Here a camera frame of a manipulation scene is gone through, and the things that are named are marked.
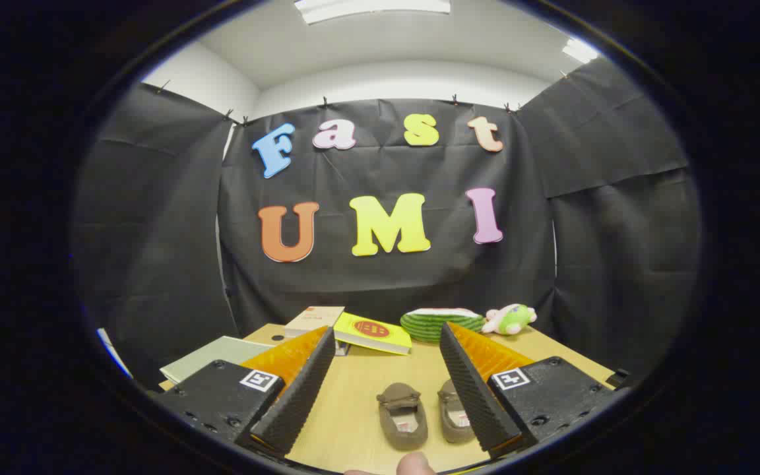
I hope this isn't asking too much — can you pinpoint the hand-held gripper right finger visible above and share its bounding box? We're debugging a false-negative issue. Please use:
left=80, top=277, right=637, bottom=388
left=439, top=321, right=621, bottom=460

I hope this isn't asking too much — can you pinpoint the yellow book with red circle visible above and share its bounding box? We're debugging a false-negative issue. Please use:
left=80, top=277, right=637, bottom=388
left=334, top=312, right=413, bottom=356

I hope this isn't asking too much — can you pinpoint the brown fuzzy slipper shoe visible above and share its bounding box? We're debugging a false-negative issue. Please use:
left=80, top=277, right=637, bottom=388
left=377, top=383, right=429, bottom=451
left=437, top=379, right=476, bottom=444

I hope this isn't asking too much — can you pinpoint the ceiling light panel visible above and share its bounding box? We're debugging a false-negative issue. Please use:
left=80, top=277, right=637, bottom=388
left=563, top=38, right=600, bottom=65

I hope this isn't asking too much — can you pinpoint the watermelon slice plush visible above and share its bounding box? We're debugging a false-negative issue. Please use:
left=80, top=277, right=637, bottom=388
left=400, top=307, right=486, bottom=343

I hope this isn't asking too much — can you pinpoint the pale green fabric storage box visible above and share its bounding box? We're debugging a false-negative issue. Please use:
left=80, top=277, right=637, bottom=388
left=159, top=336, right=275, bottom=385

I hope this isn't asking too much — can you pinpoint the black backdrop cloth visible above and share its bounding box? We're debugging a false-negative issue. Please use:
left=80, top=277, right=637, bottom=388
left=73, top=56, right=701, bottom=396

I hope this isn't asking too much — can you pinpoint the pink and green plush toy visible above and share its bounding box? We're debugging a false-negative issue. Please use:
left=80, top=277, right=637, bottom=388
left=482, top=303, right=538, bottom=336

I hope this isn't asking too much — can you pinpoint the beige cover book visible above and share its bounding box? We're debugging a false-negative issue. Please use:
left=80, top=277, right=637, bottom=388
left=284, top=305, right=346, bottom=338

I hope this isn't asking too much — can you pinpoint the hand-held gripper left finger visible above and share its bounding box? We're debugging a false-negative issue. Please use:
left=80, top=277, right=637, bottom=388
left=154, top=325, right=336, bottom=457

